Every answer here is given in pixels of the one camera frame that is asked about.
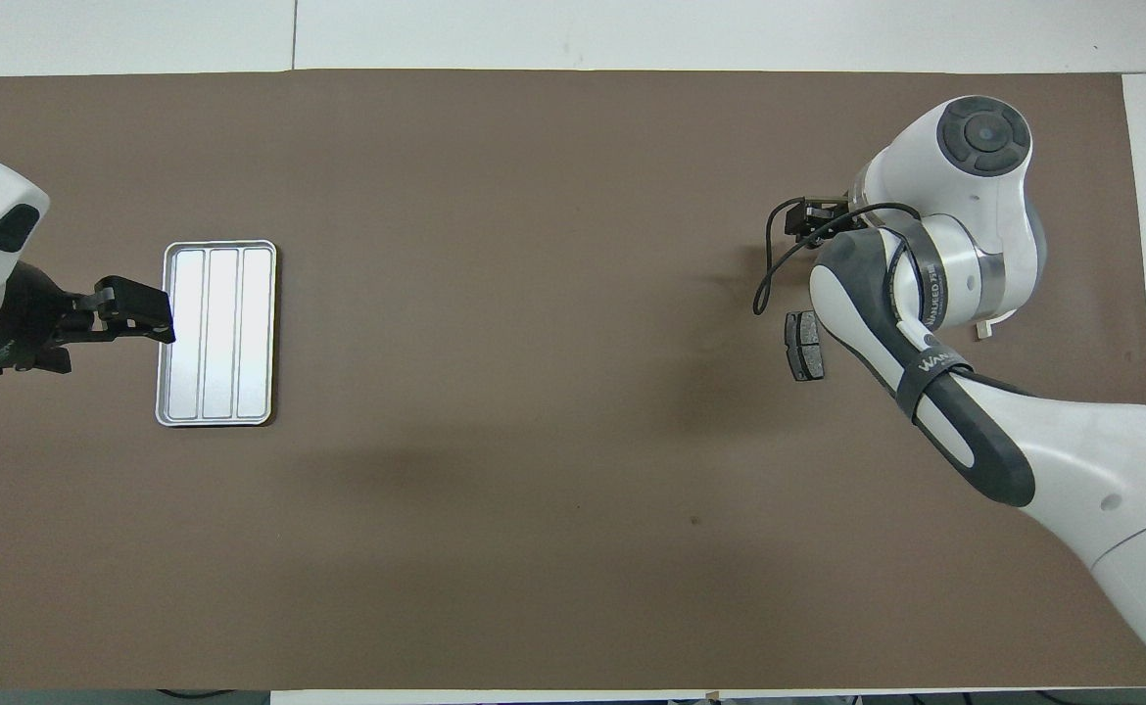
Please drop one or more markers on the silver metal tray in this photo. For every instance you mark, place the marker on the silver metal tray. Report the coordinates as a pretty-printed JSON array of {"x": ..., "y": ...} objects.
[{"x": 216, "y": 333}]

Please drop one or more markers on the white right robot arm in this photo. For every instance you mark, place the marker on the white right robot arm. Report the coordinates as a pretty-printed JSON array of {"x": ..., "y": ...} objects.
[{"x": 1073, "y": 460}]

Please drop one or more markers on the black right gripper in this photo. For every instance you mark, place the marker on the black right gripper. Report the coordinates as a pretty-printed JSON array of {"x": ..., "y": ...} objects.
[{"x": 837, "y": 211}]

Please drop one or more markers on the white semicircular bracket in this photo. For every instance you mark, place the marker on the white semicircular bracket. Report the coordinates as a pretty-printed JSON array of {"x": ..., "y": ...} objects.
[{"x": 984, "y": 331}]

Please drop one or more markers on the dark grey brake pad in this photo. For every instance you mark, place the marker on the dark grey brake pad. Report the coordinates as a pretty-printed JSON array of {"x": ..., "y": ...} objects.
[{"x": 802, "y": 348}]

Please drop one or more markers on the brown table mat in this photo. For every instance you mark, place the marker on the brown table mat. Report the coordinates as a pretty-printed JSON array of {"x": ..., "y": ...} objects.
[{"x": 573, "y": 196}]

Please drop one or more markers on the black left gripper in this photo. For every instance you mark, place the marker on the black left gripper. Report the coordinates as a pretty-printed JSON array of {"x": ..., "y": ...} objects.
[{"x": 39, "y": 323}]

